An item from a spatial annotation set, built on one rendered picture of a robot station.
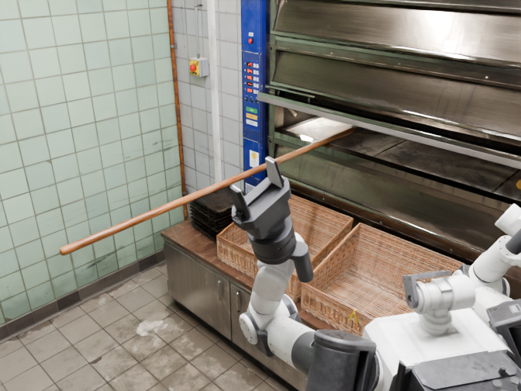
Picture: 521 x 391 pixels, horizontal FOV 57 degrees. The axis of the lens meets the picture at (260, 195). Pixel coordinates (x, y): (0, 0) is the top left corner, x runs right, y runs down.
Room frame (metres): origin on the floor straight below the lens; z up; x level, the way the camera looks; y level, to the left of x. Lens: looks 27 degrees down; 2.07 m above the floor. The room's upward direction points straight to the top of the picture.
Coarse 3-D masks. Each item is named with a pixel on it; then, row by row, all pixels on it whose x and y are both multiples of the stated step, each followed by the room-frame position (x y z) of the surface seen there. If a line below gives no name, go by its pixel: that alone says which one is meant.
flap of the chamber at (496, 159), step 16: (288, 96) 2.58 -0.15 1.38; (320, 112) 2.20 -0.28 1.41; (352, 112) 2.27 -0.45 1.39; (368, 128) 2.01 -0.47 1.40; (384, 128) 1.97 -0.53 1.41; (416, 128) 2.04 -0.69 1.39; (432, 144) 1.81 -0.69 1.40; (448, 144) 1.77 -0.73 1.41; (480, 144) 1.82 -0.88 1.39; (496, 160) 1.64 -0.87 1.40; (512, 160) 1.60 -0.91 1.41
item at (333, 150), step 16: (304, 144) 2.45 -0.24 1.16; (352, 160) 2.23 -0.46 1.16; (368, 160) 2.17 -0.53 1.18; (384, 160) 2.17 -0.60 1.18; (400, 176) 2.05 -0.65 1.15; (416, 176) 1.99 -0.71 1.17; (432, 176) 1.98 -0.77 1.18; (448, 192) 1.88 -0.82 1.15; (464, 192) 1.84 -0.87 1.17; (480, 192) 1.81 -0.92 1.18; (496, 208) 1.74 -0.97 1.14
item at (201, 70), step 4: (192, 60) 2.98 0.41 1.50; (196, 60) 2.96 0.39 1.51; (200, 60) 2.95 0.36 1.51; (204, 60) 2.96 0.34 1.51; (200, 64) 2.94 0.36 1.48; (204, 64) 2.96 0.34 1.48; (208, 64) 2.98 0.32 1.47; (196, 68) 2.95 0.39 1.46; (200, 68) 2.94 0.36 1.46; (204, 68) 2.96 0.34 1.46; (208, 68) 2.98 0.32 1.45; (192, 72) 2.98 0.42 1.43; (196, 72) 2.96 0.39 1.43; (200, 72) 2.94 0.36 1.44; (204, 72) 2.96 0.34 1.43; (208, 72) 2.98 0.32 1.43; (200, 76) 2.94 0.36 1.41
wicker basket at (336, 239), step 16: (304, 208) 2.38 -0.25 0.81; (320, 208) 2.31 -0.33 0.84; (304, 224) 2.35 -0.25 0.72; (320, 224) 2.28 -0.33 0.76; (336, 224) 2.22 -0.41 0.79; (224, 240) 2.17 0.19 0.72; (240, 240) 2.33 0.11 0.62; (304, 240) 2.31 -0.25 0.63; (320, 240) 2.25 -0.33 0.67; (336, 240) 2.08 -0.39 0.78; (224, 256) 2.17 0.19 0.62; (240, 256) 2.09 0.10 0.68; (320, 256) 1.98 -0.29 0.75; (256, 272) 2.02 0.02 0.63; (288, 288) 1.87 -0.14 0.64
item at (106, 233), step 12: (348, 132) 2.52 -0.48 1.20; (312, 144) 2.31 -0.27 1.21; (324, 144) 2.38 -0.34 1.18; (288, 156) 2.17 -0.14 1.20; (252, 168) 2.01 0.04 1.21; (264, 168) 2.04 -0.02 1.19; (228, 180) 1.89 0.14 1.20; (240, 180) 1.94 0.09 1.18; (204, 192) 1.79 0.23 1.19; (168, 204) 1.67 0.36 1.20; (180, 204) 1.69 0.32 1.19; (144, 216) 1.58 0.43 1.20; (108, 228) 1.49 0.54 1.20; (120, 228) 1.50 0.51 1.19; (84, 240) 1.41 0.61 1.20; (96, 240) 1.43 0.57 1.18; (60, 252) 1.35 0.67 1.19
